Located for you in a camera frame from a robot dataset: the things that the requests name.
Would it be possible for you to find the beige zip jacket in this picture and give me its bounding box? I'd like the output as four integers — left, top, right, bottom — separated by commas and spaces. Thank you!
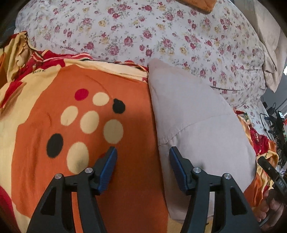
148, 59, 256, 222

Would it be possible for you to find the person right hand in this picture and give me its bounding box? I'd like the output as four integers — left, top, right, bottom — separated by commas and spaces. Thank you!
253, 189, 286, 232

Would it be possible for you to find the orange yellow red blanket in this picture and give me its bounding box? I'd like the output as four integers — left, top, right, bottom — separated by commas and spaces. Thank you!
1, 32, 278, 232

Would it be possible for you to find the beige curtain right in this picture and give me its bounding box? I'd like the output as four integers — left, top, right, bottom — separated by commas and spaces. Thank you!
234, 1, 286, 93

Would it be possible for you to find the floral white quilt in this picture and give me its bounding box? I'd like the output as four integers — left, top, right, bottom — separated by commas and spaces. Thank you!
16, 1, 270, 135

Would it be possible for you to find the orange checkered plush mat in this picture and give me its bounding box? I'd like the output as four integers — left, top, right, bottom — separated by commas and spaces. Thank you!
178, 0, 217, 14

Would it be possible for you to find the black camera tripod rig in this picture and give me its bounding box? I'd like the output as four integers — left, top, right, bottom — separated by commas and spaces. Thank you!
260, 102, 286, 168

